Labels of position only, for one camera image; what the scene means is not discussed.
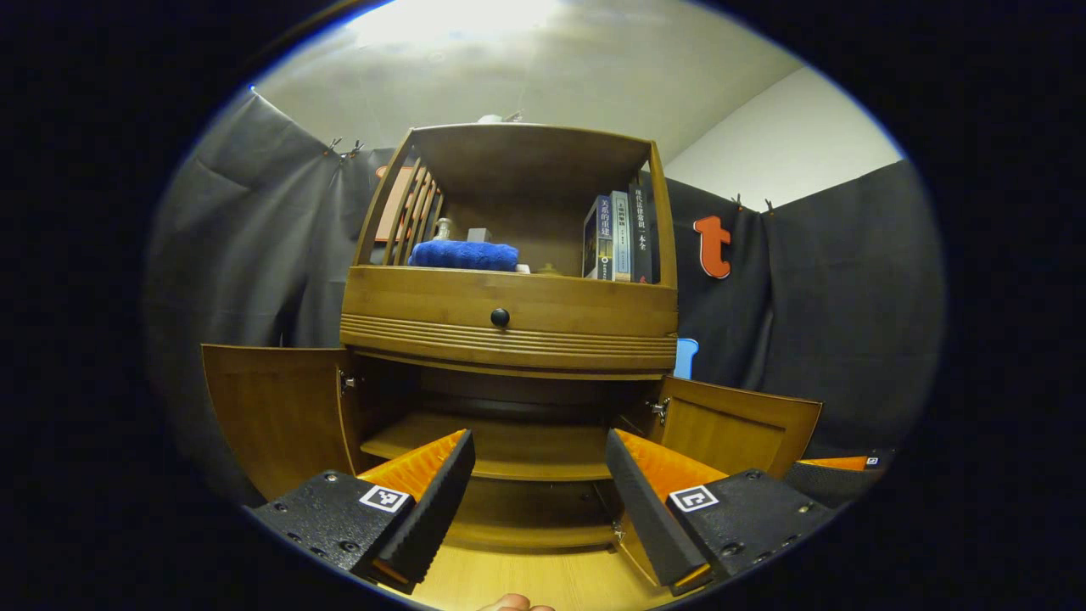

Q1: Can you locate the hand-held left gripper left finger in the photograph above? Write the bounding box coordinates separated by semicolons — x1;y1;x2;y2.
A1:
246;429;478;595

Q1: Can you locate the black backdrop cloth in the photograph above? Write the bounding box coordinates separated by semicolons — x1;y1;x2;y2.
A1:
144;89;947;510

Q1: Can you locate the wooden cabinet drawer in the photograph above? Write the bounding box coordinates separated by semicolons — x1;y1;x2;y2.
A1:
341;266;680;372

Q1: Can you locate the wooden double-door shoe cabinet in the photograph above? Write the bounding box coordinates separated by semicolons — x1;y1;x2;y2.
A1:
341;123;680;552

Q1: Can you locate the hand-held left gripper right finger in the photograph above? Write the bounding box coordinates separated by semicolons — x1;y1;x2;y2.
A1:
606;428;837;597

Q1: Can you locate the wooden cabinet door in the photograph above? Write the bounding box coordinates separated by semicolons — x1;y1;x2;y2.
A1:
201;344;361;502
615;376;824;588

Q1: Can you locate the blue folded towel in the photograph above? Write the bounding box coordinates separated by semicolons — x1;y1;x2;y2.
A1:
409;240;520;272

